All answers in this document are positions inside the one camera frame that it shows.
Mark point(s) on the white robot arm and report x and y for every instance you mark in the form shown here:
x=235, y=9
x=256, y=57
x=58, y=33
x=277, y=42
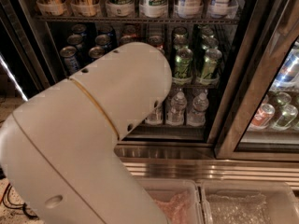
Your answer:
x=57, y=149

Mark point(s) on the front left green can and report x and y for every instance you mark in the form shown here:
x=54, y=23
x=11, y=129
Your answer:
x=183, y=62

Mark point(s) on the front right green can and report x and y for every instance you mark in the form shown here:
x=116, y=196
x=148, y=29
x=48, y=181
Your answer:
x=212, y=60

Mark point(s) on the front blue pepsi can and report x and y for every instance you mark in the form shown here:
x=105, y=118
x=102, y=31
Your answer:
x=96, y=53

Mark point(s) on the steel fridge base grille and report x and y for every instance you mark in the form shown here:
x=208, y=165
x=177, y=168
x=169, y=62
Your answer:
x=198, y=164

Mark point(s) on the front silver pepsi can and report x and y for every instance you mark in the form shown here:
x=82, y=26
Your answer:
x=70, y=59

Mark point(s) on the closed glass fridge door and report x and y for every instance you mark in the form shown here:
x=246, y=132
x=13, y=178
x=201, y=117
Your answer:
x=272, y=29

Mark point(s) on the orange can behind glass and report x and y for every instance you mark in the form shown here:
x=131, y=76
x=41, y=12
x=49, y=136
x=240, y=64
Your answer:
x=263, y=115

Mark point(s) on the open fridge door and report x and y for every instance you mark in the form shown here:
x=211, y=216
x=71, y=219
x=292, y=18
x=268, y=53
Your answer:
x=20, y=73

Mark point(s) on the green can behind glass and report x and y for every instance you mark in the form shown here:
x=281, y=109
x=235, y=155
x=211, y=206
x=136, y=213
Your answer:
x=285, y=117

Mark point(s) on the redbull can behind glass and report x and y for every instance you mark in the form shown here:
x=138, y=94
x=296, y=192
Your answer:
x=289, y=70

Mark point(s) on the left water bottle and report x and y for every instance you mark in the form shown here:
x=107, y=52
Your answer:
x=155, y=117

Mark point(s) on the water bottle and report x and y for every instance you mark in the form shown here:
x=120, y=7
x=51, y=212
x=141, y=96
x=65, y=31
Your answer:
x=196, y=117
x=155, y=117
x=175, y=113

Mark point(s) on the middle water bottle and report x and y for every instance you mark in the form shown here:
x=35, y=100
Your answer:
x=175, y=113

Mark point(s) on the right water bottle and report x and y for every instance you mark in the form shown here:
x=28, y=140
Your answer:
x=196, y=117

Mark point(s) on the left clear plastic bin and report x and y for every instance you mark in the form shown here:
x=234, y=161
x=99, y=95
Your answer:
x=177, y=198

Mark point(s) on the clear plastic bin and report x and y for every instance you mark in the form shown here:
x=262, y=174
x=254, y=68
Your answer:
x=177, y=198
x=248, y=202

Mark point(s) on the right clear plastic bin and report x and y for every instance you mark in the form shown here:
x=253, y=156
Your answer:
x=248, y=202

